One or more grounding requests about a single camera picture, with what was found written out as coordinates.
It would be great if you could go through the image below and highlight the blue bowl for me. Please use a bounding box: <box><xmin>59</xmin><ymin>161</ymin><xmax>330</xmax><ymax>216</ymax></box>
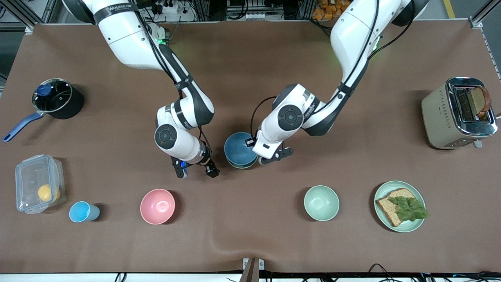
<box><xmin>223</xmin><ymin>132</ymin><xmax>259</xmax><ymax>166</ymax></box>

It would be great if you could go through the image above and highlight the pale green bowl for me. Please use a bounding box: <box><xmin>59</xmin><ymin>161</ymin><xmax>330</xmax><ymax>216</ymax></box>
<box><xmin>225</xmin><ymin>155</ymin><xmax>259</xmax><ymax>170</ymax></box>
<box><xmin>304</xmin><ymin>185</ymin><xmax>340</xmax><ymax>222</ymax></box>

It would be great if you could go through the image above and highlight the pink bowl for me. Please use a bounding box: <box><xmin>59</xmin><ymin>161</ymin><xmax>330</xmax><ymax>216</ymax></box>
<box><xmin>140</xmin><ymin>188</ymin><xmax>176</xmax><ymax>225</ymax></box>

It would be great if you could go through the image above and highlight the brown table cover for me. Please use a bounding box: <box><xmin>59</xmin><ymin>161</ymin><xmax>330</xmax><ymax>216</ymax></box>
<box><xmin>0</xmin><ymin>20</ymin><xmax>501</xmax><ymax>275</ymax></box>

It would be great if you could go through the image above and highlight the blue plastic cup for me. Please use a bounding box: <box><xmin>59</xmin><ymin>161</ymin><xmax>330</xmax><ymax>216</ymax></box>
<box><xmin>69</xmin><ymin>201</ymin><xmax>101</xmax><ymax>223</ymax></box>

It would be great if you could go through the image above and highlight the brown bread slice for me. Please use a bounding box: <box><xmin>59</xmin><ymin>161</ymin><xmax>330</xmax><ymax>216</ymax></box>
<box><xmin>376</xmin><ymin>188</ymin><xmax>418</xmax><ymax>228</ymax></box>

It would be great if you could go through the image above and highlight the bag of orange buns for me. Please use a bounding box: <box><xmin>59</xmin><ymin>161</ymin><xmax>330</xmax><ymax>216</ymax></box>
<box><xmin>312</xmin><ymin>0</ymin><xmax>351</xmax><ymax>21</ymax></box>

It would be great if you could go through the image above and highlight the white power strip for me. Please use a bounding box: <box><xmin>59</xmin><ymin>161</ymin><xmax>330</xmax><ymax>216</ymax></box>
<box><xmin>147</xmin><ymin>0</ymin><xmax>189</xmax><ymax>22</ymax></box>

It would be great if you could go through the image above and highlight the glass lid blue knob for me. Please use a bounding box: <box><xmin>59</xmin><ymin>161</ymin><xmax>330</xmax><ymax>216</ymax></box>
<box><xmin>32</xmin><ymin>78</ymin><xmax>73</xmax><ymax>113</ymax></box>

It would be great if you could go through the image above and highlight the yellow fruit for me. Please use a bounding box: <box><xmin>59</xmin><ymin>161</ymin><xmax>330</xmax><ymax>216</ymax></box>
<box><xmin>38</xmin><ymin>184</ymin><xmax>61</xmax><ymax>203</ymax></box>

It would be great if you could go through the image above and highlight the green lettuce leaf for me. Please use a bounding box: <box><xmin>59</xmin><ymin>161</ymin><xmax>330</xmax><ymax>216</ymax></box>
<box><xmin>387</xmin><ymin>196</ymin><xmax>429</xmax><ymax>222</ymax></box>

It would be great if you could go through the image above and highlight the clear plastic lidded container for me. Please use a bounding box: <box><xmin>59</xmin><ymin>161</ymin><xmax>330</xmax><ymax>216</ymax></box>
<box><xmin>15</xmin><ymin>155</ymin><xmax>66</xmax><ymax>215</ymax></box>

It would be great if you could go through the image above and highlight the green plate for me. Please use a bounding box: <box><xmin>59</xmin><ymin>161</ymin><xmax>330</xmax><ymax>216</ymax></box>
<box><xmin>373</xmin><ymin>180</ymin><xmax>427</xmax><ymax>233</ymax></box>

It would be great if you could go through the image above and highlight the beige metal toaster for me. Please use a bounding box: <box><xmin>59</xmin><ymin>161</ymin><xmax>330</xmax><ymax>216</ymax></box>
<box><xmin>421</xmin><ymin>76</ymin><xmax>499</xmax><ymax>150</ymax></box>

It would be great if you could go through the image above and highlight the toasted bread slice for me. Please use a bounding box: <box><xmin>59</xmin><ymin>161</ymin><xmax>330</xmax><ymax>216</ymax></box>
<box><xmin>469</xmin><ymin>85</ymin><xmax>492</xmax><ymax>119</ymax></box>

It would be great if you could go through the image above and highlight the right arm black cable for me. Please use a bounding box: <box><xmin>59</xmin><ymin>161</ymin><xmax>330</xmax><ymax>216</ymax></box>
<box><xmin>197</xmin><ymin>125</ymin><xmax>213</xmax><ymax>158</ymax></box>

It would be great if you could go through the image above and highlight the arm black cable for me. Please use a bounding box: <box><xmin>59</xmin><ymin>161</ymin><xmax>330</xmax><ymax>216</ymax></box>
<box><xmin>250</xmin><ymin>96</ymin><xmax>278</xmax><ymax>146</ymax></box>
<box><xmin>197</xmin><ymin>125</ymin><xmax>213</xmax><ymax>158</ymax></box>

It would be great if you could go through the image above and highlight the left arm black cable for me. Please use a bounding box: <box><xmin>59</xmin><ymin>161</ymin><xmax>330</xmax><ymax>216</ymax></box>
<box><xmin>250</xmin><ymin>96</ymin><xmax>278</xmax><ymax>146</ymax></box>

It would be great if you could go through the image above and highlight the metal table edge bracket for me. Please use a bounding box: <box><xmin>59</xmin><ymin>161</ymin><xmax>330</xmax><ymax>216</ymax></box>
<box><xmin>240</xmin><ymin>257</ymin><xmax>265</xmax><ymax>282</ymax></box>

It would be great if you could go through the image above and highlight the black pot blue handle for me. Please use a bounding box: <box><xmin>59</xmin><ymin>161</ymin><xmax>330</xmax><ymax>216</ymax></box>
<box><xmin>3</xmin><ymin>78</ymin><xmax>84</xmax><ymax>143</ymax></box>

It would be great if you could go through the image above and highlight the black looped floor cable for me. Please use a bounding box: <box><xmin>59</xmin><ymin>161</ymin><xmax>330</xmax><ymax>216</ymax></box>
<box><xmin>367</xmin><ymin>263</ymin><xmax>396</xmax><ymax>282</ymax></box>

